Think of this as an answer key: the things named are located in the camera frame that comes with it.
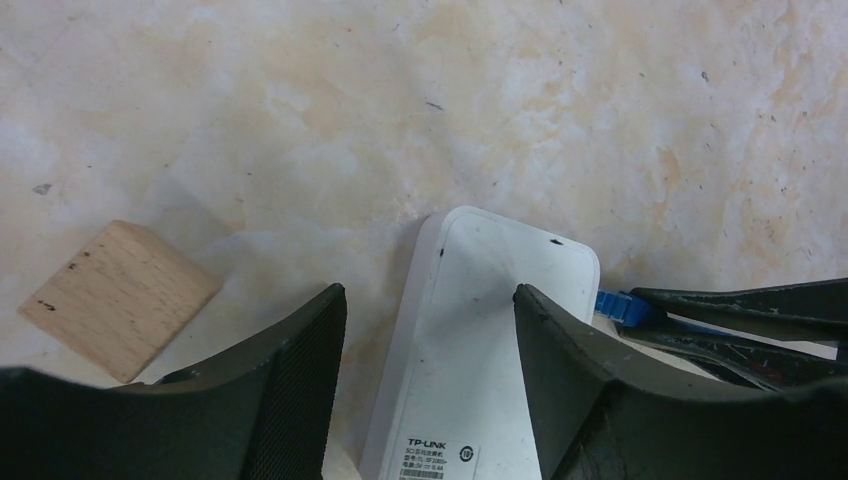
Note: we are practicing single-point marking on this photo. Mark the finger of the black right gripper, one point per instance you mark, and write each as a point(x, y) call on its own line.
point(811, 311)
point(742, 358)

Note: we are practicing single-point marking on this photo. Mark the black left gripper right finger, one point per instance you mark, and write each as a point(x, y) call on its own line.
point(601, 409)

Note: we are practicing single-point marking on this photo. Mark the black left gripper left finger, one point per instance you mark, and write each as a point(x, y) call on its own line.
point(260, 409)

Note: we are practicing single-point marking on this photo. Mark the long white network switch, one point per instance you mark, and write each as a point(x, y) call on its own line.
point(451, 403)

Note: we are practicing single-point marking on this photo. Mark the small wooden cube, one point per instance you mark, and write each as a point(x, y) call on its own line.
point(121, 299)

